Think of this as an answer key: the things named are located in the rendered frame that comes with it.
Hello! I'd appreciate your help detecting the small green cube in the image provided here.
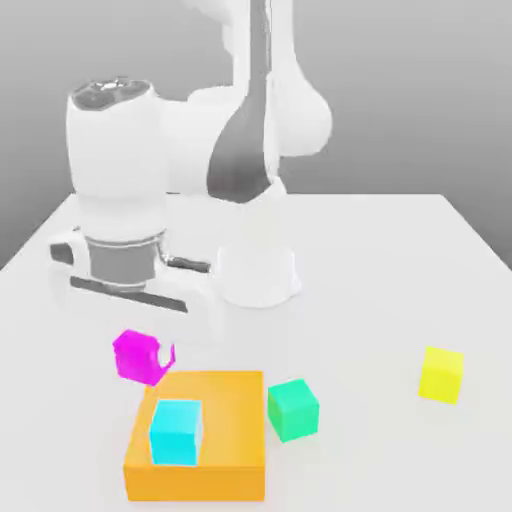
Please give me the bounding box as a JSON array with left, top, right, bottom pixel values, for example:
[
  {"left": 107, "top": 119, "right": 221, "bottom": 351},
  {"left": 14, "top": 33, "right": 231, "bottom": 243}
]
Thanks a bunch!
[{"left": 266, "top": 378, "right": 321, "bottom": 445}]

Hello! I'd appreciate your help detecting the small magenta cube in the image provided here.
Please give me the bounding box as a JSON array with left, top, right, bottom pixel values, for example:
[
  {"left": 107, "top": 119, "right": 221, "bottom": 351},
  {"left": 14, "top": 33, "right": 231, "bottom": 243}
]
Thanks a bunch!
[{"left": 112, "top": 328, "right": 177, "bottom": 388}]

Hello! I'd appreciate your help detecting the small yellow cube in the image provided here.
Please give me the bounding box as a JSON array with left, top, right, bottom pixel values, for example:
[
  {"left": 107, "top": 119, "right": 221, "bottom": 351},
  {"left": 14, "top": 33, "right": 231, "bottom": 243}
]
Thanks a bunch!
[{"left": 417, "top": 345, "right": 466, "bottom": 406}]

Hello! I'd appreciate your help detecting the small cyan cube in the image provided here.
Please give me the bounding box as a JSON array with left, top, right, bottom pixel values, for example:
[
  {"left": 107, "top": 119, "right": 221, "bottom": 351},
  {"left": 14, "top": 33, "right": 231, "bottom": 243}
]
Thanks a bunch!
[{"left": 149, "top": 398, "right": 204, "bottom": 468}]

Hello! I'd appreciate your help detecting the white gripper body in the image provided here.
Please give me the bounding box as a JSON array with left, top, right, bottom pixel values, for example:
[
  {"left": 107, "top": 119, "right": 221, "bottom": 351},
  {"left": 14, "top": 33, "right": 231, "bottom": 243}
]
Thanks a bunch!
[{"left": 47, "top": 265, "right": 227, "bottom": 346}]

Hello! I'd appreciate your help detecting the large orange box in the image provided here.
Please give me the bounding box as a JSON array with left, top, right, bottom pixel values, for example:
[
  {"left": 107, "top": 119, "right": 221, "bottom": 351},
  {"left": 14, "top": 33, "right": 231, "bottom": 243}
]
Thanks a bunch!
[{"left": 122, "top": 369, "right": 266, "bottom": 504}]

